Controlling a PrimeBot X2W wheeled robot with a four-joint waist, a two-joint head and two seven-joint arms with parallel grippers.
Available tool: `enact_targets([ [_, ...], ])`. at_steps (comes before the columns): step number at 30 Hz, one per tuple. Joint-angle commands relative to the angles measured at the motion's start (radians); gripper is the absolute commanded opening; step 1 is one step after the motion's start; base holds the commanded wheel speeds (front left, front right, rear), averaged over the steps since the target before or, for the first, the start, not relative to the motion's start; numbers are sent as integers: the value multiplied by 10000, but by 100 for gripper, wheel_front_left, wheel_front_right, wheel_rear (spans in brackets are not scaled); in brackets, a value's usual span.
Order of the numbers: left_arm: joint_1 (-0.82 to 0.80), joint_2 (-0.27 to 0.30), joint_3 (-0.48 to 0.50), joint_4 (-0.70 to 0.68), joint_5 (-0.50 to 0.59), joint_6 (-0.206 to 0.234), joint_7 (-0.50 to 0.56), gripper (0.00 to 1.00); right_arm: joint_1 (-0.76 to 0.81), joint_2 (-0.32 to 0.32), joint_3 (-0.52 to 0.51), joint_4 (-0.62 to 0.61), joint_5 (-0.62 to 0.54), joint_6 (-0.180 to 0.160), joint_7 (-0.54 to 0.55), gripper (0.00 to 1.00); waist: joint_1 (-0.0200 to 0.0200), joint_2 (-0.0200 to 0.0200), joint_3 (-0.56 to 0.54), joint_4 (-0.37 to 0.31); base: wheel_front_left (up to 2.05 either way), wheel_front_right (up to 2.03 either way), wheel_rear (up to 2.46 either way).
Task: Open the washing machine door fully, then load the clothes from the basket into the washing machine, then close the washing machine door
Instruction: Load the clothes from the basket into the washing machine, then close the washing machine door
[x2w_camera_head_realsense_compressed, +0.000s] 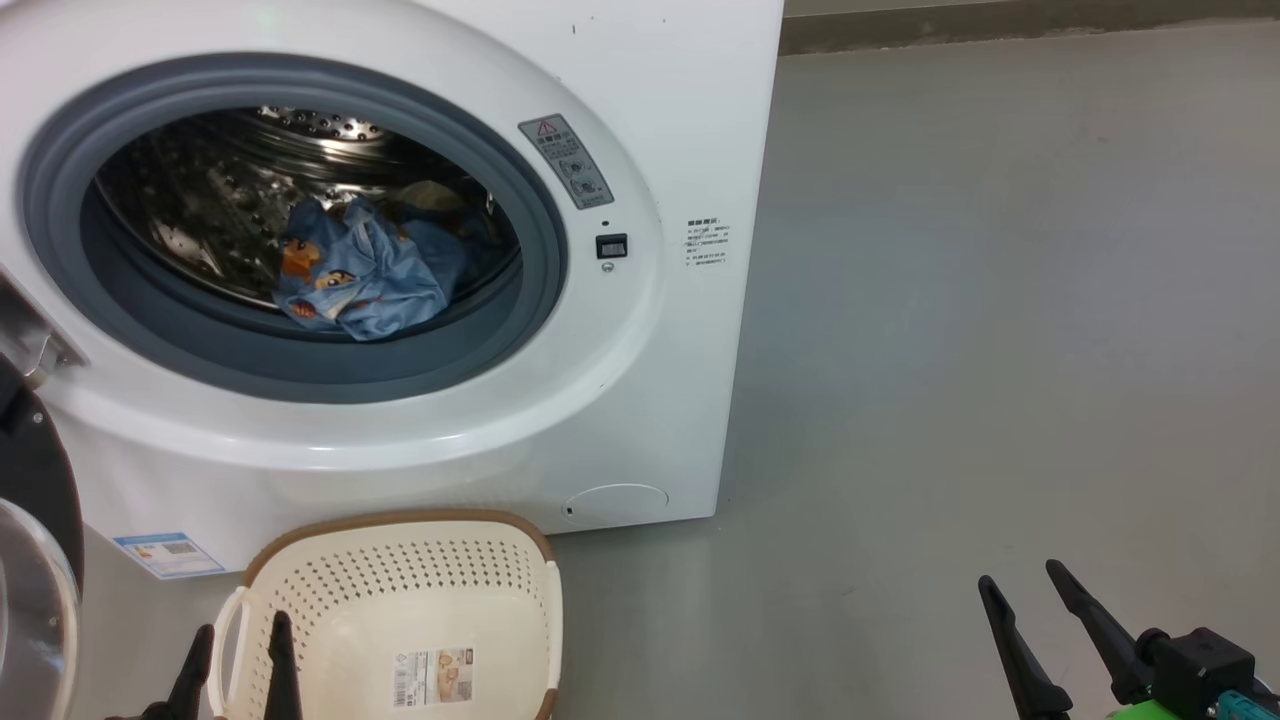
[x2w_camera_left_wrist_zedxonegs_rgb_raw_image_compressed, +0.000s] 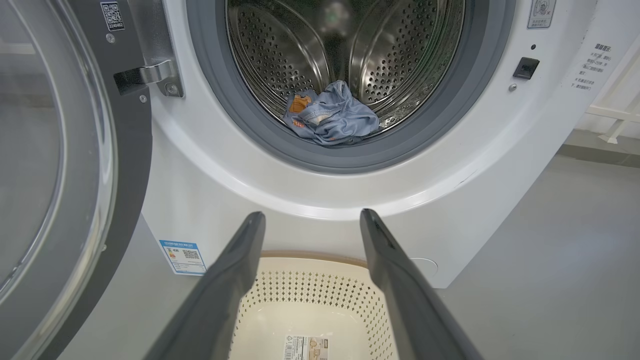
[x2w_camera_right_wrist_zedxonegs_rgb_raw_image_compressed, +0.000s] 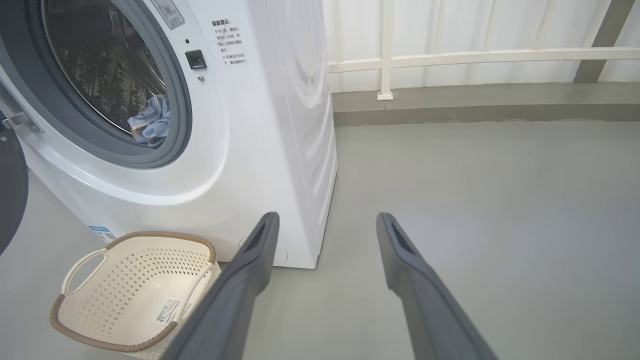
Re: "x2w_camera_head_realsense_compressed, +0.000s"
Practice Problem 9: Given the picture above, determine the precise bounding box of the round white filter cover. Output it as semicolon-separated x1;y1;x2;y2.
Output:
560;483;671;529

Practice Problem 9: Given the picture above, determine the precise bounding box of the grey rubber door seal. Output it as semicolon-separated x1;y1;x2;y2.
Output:
18;52;569;406

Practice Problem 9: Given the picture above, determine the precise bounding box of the small printed text sticker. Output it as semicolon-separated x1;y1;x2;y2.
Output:
685;217;732;269

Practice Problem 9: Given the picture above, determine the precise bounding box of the white front-load washing machine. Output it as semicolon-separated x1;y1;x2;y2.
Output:
0;0;786;582

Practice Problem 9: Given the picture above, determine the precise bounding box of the metal door hinge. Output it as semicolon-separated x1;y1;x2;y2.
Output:
0;268;89;386

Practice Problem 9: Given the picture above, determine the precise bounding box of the cream garment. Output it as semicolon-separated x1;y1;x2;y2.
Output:
395;180;473;237

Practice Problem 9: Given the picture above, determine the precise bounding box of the blue energy label sticker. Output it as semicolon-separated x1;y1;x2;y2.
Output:
112;532;227;581

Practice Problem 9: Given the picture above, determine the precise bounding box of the blue printed garment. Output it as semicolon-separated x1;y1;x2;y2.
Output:
272;195;471;343

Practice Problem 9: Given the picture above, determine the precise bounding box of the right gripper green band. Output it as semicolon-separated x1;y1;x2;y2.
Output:
978;559;1223;720

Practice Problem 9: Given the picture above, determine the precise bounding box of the cream plastic laundry basket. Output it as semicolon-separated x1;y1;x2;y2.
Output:
207;508;563;720

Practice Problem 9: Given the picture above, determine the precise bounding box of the grey warning sticker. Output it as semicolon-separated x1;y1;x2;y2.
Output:
517;113;615;211

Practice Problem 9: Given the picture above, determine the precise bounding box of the steel washing drum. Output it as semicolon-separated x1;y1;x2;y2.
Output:
95;105;523;331

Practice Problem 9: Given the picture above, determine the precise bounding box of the paper label inside basket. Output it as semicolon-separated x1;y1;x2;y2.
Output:
392;647;475;709

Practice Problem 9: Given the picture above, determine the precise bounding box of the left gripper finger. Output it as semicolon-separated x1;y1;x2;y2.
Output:
165;624;216;720
263;611;304;720

